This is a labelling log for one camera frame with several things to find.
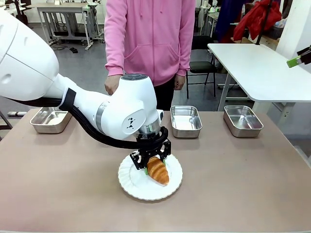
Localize red jacket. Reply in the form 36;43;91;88
233;0;283;42

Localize person's left hand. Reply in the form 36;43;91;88
174;74;186;91

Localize pink hoodie torso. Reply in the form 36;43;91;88
104;0;197;87

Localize black left arm strap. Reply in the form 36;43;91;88
58;87;77;111

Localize black trousers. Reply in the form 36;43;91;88
153;77;176;111

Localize white scalloped plate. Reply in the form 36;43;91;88
118;153;183;201

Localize blue cloth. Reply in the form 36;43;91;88
215;0;246;43

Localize white side table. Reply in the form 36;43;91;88
207;43;311;113

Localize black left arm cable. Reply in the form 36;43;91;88
20;96;144;150

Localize black folding chair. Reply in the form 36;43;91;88
186;35;218;99

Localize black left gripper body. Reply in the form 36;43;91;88
135;126;172;159

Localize grey metal-frame workbench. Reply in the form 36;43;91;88
30;1;104;51

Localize golden croissant bread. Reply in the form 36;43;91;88
146;156;170;187

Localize person's right hand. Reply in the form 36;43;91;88
104;74;121;96

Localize black clamp pole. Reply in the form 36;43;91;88
255;0;272;46

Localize steel rectangular container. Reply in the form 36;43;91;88
223;104;264;138
29;107;73;134
170;105;203;139

